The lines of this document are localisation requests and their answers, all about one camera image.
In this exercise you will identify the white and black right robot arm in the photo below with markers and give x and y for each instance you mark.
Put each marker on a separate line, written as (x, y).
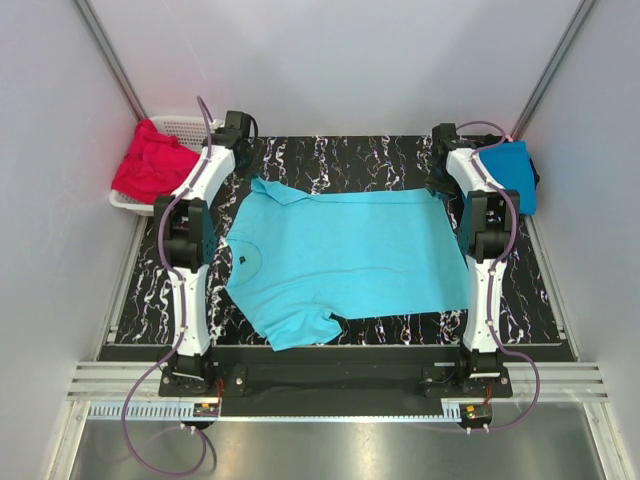
(486, 236)

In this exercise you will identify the folded black t shirt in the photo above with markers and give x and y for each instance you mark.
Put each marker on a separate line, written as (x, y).
(536, 172)

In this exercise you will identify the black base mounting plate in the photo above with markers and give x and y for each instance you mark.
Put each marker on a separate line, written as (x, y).
(436, 362)

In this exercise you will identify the white slotted cable duct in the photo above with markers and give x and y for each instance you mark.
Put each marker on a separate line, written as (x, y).
(142, 411)

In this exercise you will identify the aluminium front frame rail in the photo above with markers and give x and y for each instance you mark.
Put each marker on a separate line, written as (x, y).
(581, 382)

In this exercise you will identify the aluminium corner post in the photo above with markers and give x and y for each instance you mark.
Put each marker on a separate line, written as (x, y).
(570, 35)
(108, 54)

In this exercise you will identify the red t shirt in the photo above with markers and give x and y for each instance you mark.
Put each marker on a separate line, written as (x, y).
(154, 165)

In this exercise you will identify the light cyan t shirt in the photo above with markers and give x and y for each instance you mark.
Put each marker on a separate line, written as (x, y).
(302, 263)

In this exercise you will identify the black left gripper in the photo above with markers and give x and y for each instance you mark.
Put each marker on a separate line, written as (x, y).
(249, 147)

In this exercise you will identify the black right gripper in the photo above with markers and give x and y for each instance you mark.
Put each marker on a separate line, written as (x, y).
(434, 186)

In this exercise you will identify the left small circuit board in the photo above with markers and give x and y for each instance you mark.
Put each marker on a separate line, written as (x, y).
(208, 409)

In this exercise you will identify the folded blue t shirt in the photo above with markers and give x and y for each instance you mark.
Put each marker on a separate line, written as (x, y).
(528, 199)

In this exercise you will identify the right small circuit board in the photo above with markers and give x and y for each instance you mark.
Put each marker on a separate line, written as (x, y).
(478, 411)

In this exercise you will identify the white plastic basket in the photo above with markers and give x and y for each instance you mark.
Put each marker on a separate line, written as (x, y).
(175, 130)

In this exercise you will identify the left aluminium corner post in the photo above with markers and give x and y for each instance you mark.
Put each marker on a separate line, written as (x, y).
(108, 54)

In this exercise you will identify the small circuit board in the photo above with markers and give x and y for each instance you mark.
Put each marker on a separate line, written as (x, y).
(478, 411)
(208, 409)

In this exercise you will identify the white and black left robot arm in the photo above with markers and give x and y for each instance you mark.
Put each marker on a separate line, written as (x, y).
(187, 242)

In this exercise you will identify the right aluminium corner post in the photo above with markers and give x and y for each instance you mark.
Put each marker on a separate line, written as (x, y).
(570, 35)

